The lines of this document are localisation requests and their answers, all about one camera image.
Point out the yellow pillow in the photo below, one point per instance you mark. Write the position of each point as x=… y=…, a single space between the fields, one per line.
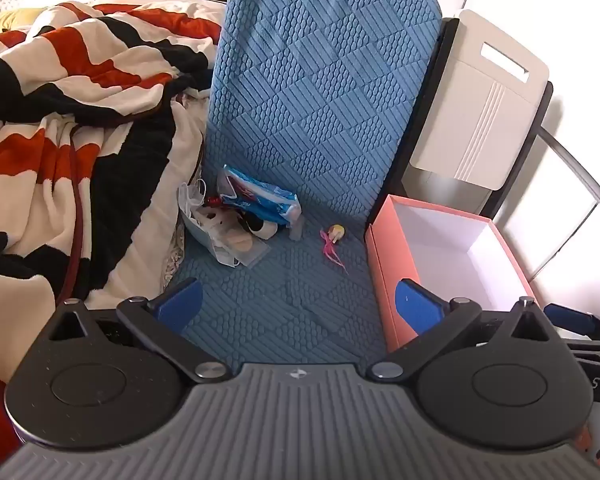
x=5 y=20

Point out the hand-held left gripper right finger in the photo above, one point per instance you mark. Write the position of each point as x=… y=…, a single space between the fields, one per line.
x=420 y=310

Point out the pink feather toy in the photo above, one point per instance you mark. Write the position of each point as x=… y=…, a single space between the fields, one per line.
x=337 y=232

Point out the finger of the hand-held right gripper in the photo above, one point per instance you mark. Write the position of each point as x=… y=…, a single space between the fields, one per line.
x=570 y=316

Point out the grey metal hoop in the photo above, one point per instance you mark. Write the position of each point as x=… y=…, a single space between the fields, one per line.
x=580 y=170

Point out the clear plastic bag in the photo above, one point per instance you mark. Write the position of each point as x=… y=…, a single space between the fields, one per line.
x=235 y=250

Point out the blue textured mat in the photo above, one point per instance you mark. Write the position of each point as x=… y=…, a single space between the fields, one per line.
x=305 y=85

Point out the white plastic panel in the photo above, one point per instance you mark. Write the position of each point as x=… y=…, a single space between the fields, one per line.
x=470 y=110

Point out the black red cream striped blanket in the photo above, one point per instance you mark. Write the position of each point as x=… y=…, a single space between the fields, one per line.
x=80 y=85

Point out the blue tissue packet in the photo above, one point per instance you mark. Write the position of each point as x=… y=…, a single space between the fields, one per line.
x=260 y=200

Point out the pink cardboard box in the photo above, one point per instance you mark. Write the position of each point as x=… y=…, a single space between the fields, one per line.
x=380 y=260

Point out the panda plush toy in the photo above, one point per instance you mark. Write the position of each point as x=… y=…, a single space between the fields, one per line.
x=260 y=227

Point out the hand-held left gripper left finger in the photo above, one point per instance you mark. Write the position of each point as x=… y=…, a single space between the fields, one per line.
x=180 y=305

